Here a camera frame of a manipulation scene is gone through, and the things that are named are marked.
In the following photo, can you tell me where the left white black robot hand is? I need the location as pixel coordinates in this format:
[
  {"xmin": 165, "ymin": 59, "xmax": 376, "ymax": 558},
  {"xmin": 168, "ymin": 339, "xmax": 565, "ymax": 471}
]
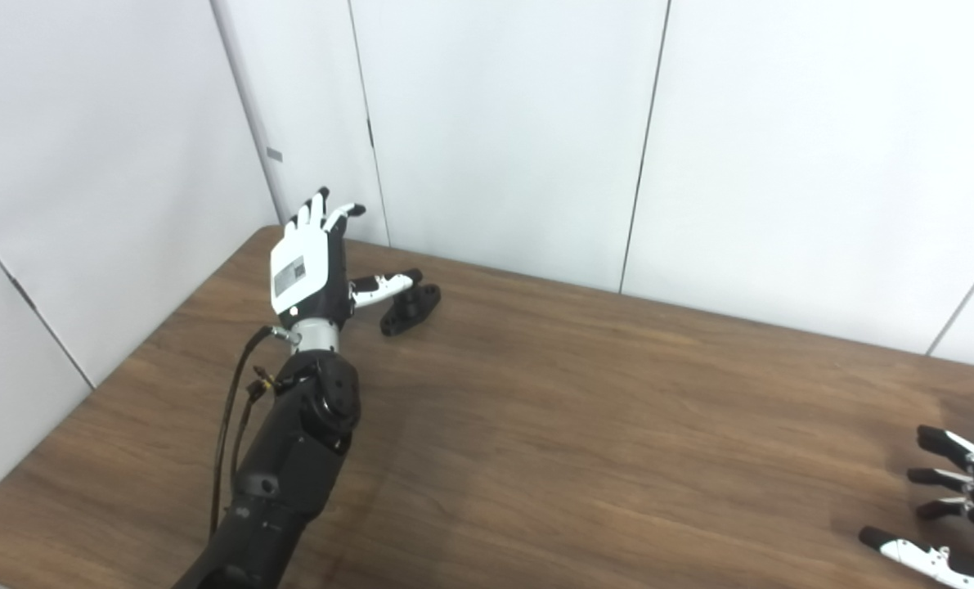
[{"xmin": 270, "ymin": 187, "xmax": 424, "ymax": 330}]

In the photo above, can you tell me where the black flanged holder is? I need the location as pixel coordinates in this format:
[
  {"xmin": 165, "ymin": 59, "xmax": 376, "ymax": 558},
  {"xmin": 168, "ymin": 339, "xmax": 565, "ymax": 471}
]
[{"xmin": 379, "ymin": 284, "xmax": 442, "ymax": 337}]

